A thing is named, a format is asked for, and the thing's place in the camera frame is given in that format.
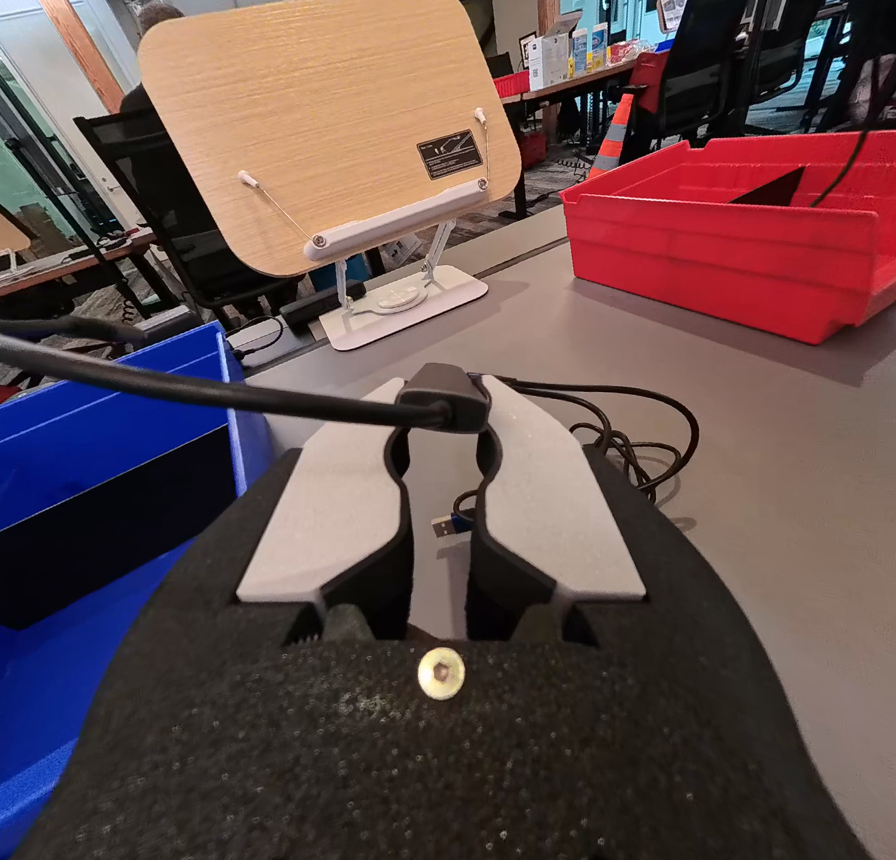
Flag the black office chair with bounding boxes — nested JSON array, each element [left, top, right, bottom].
[[735, 0, 841, 126], [73, 111, 302, 329], [619, 0, 753, 161]]

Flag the wooden table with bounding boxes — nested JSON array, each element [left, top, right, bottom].
[[521, 58, 648, 101], [0, 229, 156, 297]]

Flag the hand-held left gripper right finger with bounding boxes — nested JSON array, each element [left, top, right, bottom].
[[465, 373, 646, 643]]

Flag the orange traffic cone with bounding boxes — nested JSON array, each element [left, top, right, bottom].
[[587, 93, 634, 178]]

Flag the blue plastic bin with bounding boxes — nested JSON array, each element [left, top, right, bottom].
[[0, 320, 275, 843]]

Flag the black power brick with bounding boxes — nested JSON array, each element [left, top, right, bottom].
[[227, 280, 368, 367]]

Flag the blue and white boxes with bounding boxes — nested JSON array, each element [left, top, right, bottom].
[[570, 26, 610, 76]]

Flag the wooden book stand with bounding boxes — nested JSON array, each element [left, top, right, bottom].
[[136, 0, 522, 352]]

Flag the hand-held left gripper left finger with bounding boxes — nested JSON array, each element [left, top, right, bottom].
[[237, 377, 415, 640]]

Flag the grey desk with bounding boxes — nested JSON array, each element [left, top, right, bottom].
[[227, 205, 896, 860]]

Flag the black hanging cable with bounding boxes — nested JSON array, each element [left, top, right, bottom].
[[812, 55, 886, 208]]

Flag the thick black cable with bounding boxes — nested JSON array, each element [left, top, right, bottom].
[[0, 331, 456, 430]]

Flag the white cardboard box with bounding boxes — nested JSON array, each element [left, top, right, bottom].
[[539, 34, 574, 85]]

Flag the dark blurred cable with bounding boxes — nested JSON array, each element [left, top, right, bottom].
[[0, 316, 148, 349]]

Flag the red plastic bin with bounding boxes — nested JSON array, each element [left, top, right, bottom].
[[560, 130, 896, 346]]

